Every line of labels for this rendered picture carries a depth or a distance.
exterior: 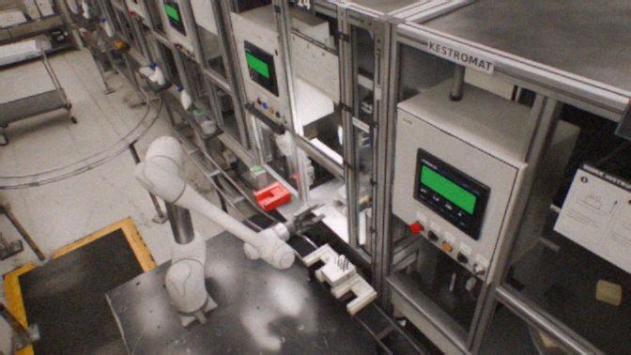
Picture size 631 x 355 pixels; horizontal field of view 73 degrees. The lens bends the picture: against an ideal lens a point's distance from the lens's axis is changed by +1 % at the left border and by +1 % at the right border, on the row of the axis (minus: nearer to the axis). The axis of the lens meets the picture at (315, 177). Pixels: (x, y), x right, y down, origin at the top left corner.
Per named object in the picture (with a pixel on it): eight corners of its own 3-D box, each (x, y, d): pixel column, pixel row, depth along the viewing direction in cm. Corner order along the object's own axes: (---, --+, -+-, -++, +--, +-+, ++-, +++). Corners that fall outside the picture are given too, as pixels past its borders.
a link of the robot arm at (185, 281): (172, 316, 201) (158, 287, 187) (176, 284, 215) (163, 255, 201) (207, 309, 202) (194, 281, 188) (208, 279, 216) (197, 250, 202)
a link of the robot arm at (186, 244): (174, 281, 214) (178, 249, 230) (207, 278, 216) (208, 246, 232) (135, 158, 166) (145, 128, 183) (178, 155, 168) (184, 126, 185)
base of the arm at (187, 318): (187, 334, 199) (183, 328, 195) (170, 302, 213) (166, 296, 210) (222, 313, 207) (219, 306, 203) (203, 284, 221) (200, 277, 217)
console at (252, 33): (243, 100, 227) (224, 13, 198) (287, 84, 239) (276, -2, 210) (285, 133, 200) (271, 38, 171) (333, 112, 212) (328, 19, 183)
